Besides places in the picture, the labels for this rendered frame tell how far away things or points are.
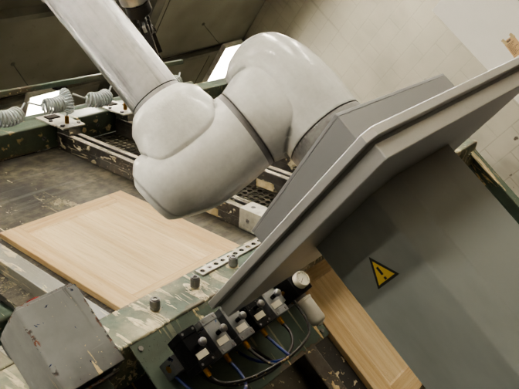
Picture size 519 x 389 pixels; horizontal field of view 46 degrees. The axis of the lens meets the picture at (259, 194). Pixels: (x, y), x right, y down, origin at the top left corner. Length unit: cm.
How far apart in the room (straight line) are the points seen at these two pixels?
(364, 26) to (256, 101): 656
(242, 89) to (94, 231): 94
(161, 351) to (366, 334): 90
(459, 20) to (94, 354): 467
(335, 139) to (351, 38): 685
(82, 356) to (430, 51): 639
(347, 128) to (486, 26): 451
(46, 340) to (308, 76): 62
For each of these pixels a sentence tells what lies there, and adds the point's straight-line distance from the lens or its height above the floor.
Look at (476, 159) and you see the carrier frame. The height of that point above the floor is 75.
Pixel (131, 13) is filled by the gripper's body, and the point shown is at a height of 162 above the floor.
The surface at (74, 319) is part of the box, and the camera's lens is 113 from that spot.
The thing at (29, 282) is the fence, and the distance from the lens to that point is 163.
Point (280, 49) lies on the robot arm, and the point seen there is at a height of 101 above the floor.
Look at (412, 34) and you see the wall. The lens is 726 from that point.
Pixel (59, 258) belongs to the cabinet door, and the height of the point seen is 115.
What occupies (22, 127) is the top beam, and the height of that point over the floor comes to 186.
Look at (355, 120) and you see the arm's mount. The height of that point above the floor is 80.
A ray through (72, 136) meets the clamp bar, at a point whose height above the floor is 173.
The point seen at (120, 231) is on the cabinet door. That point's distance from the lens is 187.
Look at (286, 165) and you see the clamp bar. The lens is 236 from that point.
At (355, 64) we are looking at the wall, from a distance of 773.
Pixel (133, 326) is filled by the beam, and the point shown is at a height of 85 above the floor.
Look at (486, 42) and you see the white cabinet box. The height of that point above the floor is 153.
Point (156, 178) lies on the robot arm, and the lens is 104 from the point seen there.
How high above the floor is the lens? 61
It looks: 13 degrees up
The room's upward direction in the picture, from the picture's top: 38 degrees counter-clockwise
